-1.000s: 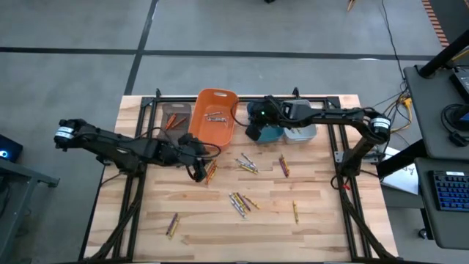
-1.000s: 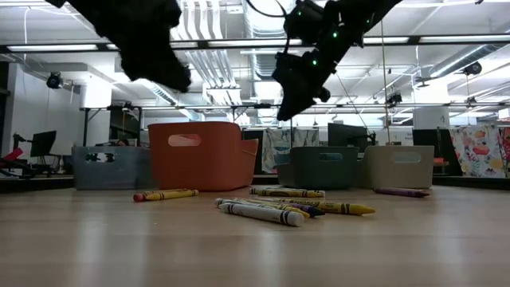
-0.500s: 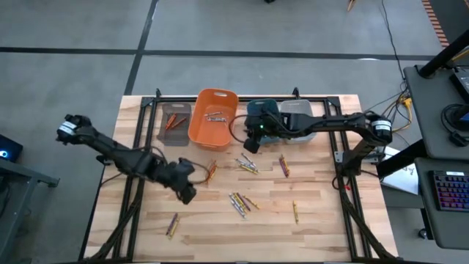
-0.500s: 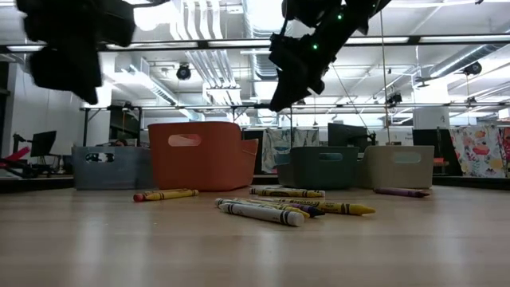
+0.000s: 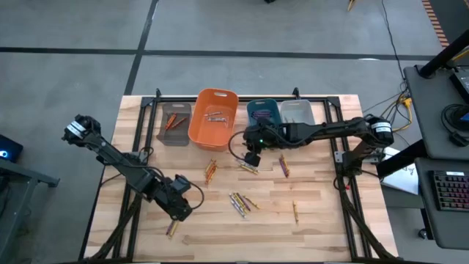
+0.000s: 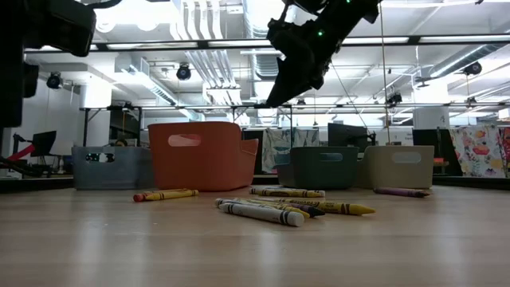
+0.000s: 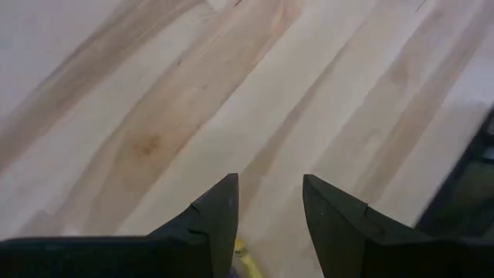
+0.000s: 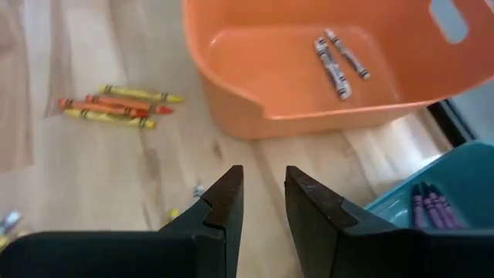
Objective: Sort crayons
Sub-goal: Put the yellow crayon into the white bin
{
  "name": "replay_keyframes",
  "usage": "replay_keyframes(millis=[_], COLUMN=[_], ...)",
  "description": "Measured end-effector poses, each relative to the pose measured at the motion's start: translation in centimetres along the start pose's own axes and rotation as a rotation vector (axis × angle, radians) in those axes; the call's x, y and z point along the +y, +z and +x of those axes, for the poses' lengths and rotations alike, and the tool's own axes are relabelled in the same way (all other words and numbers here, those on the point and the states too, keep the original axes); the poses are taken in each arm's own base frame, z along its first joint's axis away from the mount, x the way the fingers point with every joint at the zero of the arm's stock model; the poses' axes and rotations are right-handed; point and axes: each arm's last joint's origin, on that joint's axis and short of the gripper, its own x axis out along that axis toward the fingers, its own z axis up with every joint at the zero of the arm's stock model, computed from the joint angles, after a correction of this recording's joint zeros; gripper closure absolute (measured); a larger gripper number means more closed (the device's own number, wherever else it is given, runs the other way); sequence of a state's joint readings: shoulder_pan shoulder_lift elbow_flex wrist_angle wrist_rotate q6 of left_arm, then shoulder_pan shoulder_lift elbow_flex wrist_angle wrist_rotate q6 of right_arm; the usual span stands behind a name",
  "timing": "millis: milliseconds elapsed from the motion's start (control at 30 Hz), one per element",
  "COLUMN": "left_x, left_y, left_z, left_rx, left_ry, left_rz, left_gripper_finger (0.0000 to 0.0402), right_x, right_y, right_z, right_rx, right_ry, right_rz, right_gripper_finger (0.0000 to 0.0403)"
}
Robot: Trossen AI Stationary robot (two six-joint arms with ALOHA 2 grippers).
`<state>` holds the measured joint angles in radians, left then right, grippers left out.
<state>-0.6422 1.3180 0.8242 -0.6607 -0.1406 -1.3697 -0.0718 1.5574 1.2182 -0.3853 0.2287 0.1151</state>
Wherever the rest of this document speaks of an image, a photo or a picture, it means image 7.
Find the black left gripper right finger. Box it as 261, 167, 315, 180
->
303, 174, 494, 278

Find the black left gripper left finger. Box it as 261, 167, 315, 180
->
0, 174, 239, 278

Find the yellow crayon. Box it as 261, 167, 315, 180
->
230, 237, 267, 278

